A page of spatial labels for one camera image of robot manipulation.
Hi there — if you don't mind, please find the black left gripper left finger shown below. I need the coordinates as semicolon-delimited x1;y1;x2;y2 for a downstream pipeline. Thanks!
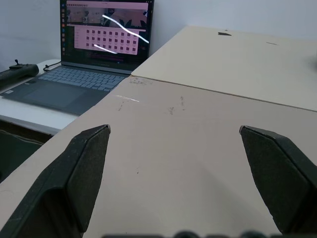
0;124;111;238

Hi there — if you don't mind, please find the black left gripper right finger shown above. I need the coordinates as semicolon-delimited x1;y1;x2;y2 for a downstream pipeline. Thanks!
239;125;317;235

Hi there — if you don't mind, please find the black handheld controller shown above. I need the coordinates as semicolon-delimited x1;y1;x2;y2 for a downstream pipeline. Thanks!
0;59;40;86

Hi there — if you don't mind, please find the cream table board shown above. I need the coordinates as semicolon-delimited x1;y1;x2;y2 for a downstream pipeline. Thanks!
131;25;317;112

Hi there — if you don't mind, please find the grey open laptop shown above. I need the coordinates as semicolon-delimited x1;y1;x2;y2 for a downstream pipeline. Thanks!
0;0;155;116

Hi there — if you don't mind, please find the black cable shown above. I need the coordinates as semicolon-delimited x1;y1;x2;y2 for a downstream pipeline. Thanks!
43;60;61;72

